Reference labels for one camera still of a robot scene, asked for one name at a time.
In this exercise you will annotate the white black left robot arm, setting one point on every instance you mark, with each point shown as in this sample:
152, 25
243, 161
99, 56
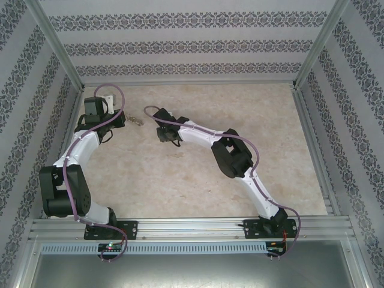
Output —
81, 147

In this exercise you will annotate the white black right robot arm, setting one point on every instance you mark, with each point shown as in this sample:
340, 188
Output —
198, 133

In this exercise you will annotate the small circuit board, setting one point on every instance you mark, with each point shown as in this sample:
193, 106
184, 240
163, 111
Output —
111, 247
276, 250

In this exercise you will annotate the grey sheet metal panel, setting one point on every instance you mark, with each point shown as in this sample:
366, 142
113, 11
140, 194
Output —
192, 273

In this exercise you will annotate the thin aluminium wall-foot rail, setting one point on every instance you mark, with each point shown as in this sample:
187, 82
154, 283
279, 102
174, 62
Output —
192, 85

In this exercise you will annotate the aluminium frame post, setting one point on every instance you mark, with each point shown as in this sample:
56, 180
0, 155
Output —
59, 45
317, 45

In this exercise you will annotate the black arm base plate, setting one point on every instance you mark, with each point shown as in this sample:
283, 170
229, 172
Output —
252, 229
130, 229

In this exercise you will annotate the aluminium side frame rail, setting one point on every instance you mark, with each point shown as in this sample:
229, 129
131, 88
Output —
318, 150

